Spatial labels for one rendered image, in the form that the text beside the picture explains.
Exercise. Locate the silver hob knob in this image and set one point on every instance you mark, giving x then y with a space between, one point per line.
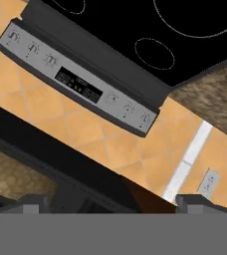
111 98
145 118
50 59
128 108
33 48
13 36

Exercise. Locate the brown wooden cupboard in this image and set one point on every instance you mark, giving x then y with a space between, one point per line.
152 199

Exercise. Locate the black range hood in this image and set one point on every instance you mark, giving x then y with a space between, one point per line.
62 166

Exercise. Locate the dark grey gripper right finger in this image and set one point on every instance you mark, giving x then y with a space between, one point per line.
193 200

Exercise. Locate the black hob with silver panel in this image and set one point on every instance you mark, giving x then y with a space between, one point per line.
125 30

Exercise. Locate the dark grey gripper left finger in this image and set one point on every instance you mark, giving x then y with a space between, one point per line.
32 201

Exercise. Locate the grey wall socket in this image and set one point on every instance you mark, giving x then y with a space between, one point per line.
208 183

